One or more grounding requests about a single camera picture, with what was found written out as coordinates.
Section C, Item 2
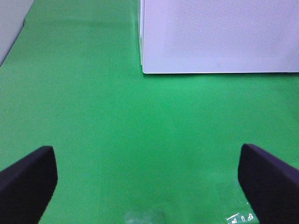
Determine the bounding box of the white microwave oven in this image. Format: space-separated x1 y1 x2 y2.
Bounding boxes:
138 0 299 74

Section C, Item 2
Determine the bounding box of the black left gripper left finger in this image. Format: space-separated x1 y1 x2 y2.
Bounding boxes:
0 146 57 224

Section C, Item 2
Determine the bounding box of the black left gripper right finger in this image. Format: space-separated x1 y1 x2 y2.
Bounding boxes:
238 144 299 224

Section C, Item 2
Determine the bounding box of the white partition panel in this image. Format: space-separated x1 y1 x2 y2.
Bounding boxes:
0 0 34 65

